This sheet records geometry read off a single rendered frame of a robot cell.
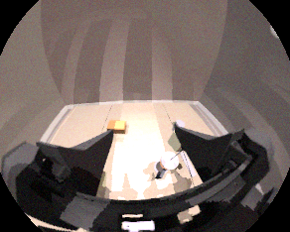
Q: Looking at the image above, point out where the orange rectangular block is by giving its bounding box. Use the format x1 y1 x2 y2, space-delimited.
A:
106 120 126 135

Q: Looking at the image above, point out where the glass french press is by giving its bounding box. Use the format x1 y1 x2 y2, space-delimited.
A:
153 152 179 179

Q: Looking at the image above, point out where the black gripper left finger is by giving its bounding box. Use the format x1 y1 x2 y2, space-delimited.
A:
35 129 114 196

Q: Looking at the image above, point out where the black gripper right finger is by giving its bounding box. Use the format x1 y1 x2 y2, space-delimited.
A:
176 127 244 182

